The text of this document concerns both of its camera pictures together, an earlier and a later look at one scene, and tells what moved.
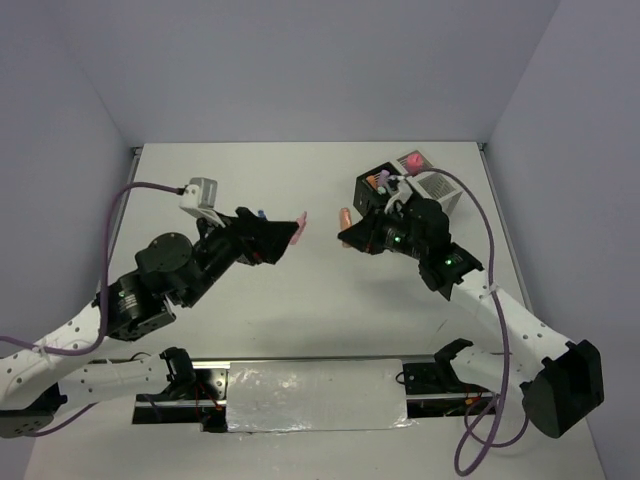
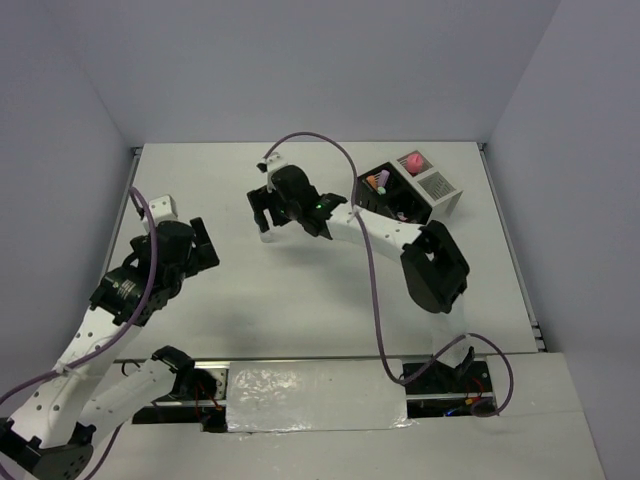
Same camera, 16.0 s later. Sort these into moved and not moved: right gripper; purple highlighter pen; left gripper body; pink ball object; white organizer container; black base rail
Moved: left gripper body; right gripper
Not moved: pink ball object; white organizer container; black base rail; purple highlighter pen
